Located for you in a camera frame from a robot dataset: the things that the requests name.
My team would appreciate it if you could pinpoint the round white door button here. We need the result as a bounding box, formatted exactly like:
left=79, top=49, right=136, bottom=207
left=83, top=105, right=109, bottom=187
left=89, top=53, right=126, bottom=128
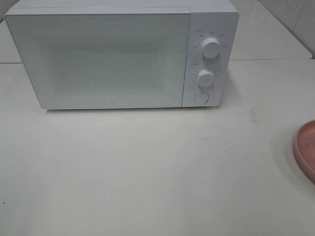
left=194, top=92, right=209, bottom=104

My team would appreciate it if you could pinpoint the white microwave door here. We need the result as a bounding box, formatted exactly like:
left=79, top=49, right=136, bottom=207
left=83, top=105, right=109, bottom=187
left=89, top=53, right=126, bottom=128
left=6, top=14, right=190, bottom=109

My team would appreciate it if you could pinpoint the pink round plate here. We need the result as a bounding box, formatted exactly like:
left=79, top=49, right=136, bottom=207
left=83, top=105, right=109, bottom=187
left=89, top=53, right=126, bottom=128
left=293, top=120, right=315, bottom=184

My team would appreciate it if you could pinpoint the white upper power knob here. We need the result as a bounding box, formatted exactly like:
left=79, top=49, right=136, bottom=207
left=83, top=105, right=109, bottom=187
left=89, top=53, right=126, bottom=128
left=200, top=36, right=221, bottom=59

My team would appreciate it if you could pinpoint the white microwave oven body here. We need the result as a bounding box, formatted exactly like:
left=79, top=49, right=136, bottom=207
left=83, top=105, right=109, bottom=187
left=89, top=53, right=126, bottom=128
left=4, top=0, right=239, bottom=109

